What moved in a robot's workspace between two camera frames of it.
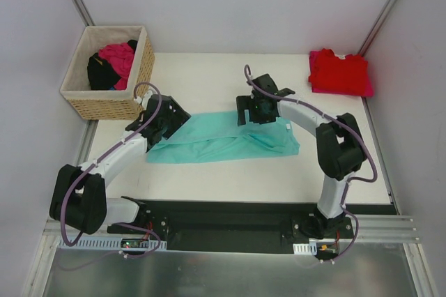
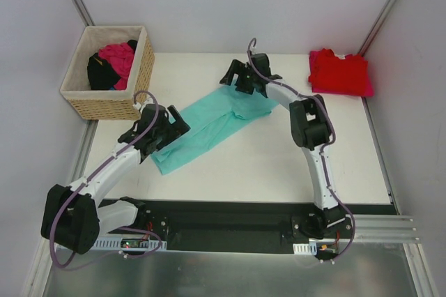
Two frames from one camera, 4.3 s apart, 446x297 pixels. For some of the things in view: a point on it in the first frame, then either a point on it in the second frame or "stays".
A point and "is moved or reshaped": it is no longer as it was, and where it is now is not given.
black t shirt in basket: [100, 77] stays
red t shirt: [333, 73] stays
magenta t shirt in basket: [119, 56] stays
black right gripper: [244, 110] → [240, 78]
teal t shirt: [219, 137] is moved or reshaped
